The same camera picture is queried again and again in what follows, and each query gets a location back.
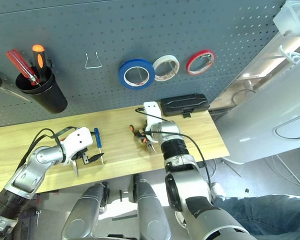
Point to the black tool case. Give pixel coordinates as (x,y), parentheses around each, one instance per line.
(185,105)

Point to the grey robot right leg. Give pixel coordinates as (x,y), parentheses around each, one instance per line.
(150,212)

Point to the white plastic hook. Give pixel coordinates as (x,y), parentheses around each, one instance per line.
(293,57)

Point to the red tape roll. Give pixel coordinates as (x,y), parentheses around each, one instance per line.
(189,65)

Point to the blue jeans leg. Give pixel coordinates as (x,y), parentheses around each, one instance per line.
(265,212)

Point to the grey robot leg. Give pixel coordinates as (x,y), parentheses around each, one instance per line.
(82,212)
(150,212)

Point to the black plastic cup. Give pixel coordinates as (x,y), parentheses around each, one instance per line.
(50,97)

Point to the translucent white bin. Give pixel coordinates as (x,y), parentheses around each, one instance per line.
(287,17)

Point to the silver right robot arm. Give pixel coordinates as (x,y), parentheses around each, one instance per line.
(190,180)

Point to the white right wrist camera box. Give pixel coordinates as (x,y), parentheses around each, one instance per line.
(152,112)

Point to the white tape roll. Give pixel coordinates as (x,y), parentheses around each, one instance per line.
(158,77)

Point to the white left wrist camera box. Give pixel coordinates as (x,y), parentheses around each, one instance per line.
(77,140)

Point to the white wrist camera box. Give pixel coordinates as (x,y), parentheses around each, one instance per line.
(77,140)
(152,112)

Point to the grey pegboard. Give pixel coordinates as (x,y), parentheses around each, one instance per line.
(90,32)

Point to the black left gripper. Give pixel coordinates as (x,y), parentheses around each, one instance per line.
(83,156)

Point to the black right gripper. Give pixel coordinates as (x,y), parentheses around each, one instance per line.
(142,137)

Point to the white cabinet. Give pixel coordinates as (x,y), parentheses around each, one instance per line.
(260,125)

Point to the orange black needle-nose pliers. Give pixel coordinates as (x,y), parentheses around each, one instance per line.
(151,147)

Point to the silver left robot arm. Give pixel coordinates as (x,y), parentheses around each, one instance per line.
(25,175)

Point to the grey robot left leg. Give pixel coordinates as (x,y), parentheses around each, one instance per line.
(82,212)

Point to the metal peg hook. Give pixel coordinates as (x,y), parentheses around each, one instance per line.
(140,75)
(207,59)
(172,68)

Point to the blue tape roll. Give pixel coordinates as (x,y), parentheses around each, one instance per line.
(122,77)

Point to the black flat strip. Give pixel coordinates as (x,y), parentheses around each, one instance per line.
(125,217)

